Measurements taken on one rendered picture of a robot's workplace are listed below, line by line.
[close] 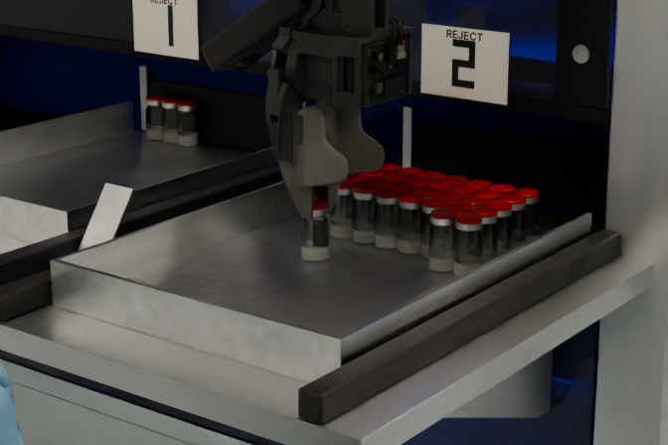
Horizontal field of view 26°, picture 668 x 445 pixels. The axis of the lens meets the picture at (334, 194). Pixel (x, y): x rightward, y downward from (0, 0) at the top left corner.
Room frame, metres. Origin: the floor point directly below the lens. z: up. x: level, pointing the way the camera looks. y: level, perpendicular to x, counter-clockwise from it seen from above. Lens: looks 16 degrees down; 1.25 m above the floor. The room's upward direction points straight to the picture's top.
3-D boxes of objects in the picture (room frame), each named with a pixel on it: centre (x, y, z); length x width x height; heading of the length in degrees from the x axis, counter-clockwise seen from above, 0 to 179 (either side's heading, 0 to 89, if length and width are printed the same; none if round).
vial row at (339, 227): (1.12, -0.05, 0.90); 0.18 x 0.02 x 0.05; 53
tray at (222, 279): (1.05, 0.00, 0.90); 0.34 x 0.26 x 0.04; 143
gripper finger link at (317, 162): (1.06, 0.01, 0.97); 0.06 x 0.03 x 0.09; 53
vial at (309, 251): (1.09, 0.01, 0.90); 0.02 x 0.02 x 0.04
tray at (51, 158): (1.33, 0.22, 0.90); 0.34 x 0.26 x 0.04; 143
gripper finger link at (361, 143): (1.10, -0.01, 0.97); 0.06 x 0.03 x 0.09; 53
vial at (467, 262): (1.06, -0.10, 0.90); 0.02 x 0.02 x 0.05
